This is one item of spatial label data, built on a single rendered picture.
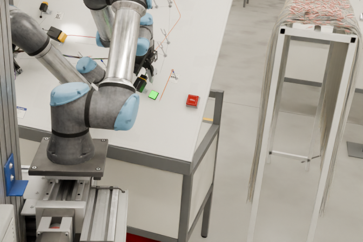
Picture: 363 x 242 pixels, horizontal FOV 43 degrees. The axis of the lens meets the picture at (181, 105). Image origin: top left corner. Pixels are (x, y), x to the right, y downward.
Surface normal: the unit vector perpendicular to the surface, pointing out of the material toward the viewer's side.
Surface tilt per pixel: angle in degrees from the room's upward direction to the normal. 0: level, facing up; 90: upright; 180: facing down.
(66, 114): 90
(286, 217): 0
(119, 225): 0
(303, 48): 90
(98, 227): 0
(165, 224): 90
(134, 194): 90
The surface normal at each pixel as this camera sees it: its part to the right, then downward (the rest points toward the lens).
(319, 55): -0.27, 0.36
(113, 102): 0.05, -0.33
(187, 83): -0.18, -0.35
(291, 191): 0.07, -0.92
